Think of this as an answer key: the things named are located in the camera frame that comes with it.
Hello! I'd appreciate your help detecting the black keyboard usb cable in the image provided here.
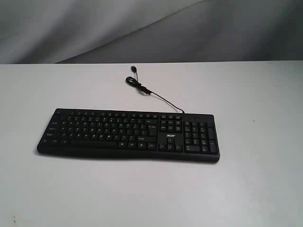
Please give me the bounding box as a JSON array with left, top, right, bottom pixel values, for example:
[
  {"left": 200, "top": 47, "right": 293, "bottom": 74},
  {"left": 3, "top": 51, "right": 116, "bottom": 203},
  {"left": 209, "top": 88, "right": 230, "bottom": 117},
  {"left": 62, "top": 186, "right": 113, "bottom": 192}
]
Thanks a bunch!
[{"left": 125, "top": 65, "right": 186, "bottom": 114}]

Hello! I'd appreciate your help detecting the grey backdrop cloth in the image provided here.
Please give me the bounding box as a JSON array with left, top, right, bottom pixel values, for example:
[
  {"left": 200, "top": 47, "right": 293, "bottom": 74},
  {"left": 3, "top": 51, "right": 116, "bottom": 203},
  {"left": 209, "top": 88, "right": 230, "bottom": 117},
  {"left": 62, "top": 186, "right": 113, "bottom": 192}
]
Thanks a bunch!
[{"left": 0, "top": 0, "right": 303, "bottom": 64}]

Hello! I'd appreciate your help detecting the black acer keyboard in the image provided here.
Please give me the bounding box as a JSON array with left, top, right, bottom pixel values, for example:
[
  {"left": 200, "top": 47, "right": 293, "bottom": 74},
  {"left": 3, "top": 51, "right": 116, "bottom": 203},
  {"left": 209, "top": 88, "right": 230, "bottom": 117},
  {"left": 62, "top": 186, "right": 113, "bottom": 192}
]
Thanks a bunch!
[{"left": 37, "top": 108, "right": 220, "bottom": 163}]

